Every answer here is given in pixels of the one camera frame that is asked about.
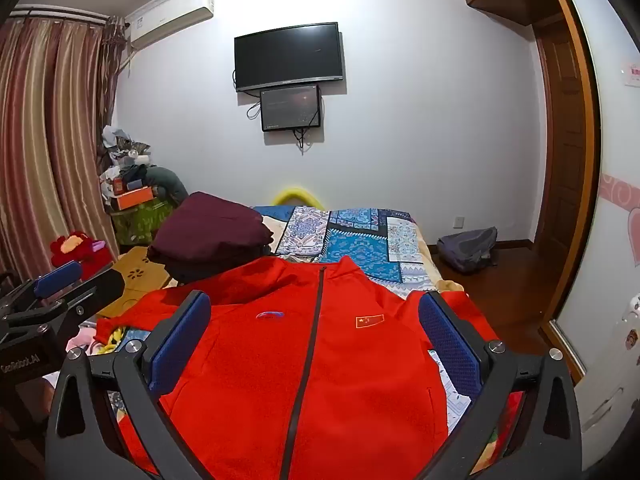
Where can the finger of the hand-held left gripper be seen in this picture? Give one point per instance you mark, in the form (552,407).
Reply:
(95,290)
(57,277)

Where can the maroon folded garment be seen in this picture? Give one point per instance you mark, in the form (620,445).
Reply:
(210,225)

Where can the striped brown curtain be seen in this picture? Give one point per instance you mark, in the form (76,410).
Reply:
(50,135)

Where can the pile of clutter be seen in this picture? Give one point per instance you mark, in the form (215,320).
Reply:
(122,160)

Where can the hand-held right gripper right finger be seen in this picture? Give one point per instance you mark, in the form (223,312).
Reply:
(450,345)

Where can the orange box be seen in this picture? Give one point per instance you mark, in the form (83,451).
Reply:
(131,199)

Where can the yellow cloth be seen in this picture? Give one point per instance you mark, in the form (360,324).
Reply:
(114,340)

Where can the small black wall monitor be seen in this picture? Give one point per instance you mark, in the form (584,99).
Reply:
(290,107)

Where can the pink cloth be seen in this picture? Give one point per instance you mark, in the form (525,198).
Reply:
(82,340)

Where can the grey backpack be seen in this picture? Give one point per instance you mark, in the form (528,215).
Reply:
(467,250)

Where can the red zip jacket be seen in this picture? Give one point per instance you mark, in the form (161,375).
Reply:
(350,385)

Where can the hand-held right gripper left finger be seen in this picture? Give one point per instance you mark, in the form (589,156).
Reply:
(180,345)

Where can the wooden door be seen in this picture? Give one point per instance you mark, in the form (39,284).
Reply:
(590,160)
(562,135)

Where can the dark grey bag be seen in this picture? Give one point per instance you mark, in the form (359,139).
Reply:
(172,185)

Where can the green patterned box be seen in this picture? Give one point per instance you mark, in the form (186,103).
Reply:
(140,225)

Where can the white wall socket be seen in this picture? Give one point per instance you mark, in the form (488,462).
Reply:
(458,222)

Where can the white air conditioner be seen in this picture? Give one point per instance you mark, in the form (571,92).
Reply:
(170,17)

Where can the white wardrobe with stickers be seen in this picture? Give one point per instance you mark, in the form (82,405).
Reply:
(615,260)

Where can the large black wall television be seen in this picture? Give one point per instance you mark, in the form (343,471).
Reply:
(289,56)

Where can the blue patterned bedsheet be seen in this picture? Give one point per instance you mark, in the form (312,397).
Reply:
(360,240)

